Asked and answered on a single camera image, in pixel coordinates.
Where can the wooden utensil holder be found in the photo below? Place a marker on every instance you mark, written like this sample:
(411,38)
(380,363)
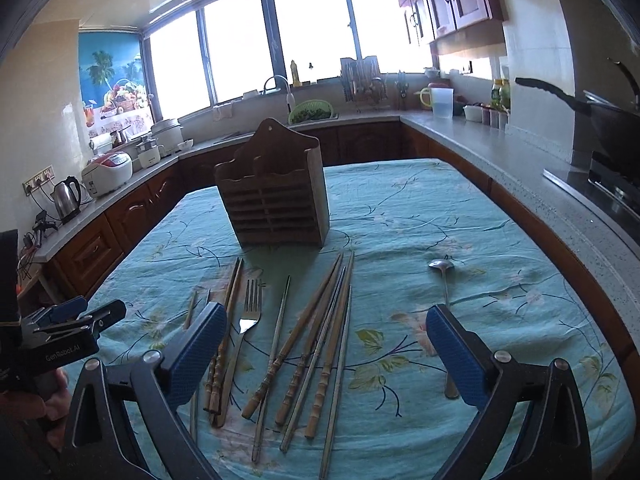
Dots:
(274,190)

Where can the teal floral tablecloth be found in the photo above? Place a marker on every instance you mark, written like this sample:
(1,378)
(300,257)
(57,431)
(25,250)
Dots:
(394,420)

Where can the electric kettle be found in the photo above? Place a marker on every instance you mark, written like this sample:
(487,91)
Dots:
(66,196)

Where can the person's left hand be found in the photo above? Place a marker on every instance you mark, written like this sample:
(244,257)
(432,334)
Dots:
(28,406)

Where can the upper wooden cabinets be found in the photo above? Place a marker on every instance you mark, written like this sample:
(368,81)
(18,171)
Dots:
(448,27)

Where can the knife block rack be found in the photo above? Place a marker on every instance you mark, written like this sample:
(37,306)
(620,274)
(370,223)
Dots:
(362,80)

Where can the tropical beach poster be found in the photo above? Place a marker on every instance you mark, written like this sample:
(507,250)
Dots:
(112,84)

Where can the lower wooden cabinets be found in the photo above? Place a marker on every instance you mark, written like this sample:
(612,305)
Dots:
(83,262)

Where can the gas stove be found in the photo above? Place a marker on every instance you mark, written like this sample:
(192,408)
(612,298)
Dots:
(602,189)

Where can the thin grey chopstick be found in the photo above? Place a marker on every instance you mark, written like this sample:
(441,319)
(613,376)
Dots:
(260,424)

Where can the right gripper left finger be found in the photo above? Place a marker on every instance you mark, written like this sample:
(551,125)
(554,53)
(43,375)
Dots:
(100,442)

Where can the oil bottle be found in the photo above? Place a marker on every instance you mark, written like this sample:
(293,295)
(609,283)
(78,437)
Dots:
(500,95)

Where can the clear plastic pitcher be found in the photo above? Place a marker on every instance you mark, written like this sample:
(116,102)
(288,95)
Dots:
(441,101)

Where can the white red rice cooker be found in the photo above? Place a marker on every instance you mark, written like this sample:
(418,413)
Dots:
(106,173)

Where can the wooden cabinets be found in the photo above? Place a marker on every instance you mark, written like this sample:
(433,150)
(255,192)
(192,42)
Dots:
(83,262)
(448,27)

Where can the long metal spoon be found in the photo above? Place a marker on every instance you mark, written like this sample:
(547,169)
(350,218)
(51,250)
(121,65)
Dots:
(443,266)

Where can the green colander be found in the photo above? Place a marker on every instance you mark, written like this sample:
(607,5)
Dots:
(310,111)

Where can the white pot cooker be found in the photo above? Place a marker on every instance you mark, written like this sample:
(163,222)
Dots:
(168,136)

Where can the black wok pan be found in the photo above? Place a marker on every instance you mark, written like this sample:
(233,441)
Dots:
(617,128)

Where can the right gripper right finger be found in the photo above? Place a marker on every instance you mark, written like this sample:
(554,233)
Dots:
(553,441)

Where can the metal fork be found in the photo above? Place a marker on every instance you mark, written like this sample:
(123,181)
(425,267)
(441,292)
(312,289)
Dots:
(249,318)

